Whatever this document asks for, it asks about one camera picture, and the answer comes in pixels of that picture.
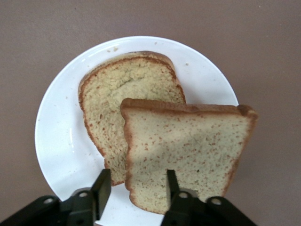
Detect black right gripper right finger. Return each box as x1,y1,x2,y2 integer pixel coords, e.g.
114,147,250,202
162,169,207,226

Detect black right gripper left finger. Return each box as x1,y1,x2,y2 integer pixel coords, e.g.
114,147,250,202
68,168,111,226

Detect square bread slice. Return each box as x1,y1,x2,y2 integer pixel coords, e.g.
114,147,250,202
119,97,258,215

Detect white round plate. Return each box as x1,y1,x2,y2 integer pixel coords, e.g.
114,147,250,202
34,35,240,226

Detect bread slice with rounded crust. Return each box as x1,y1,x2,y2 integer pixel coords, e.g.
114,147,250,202
78,50,186,186

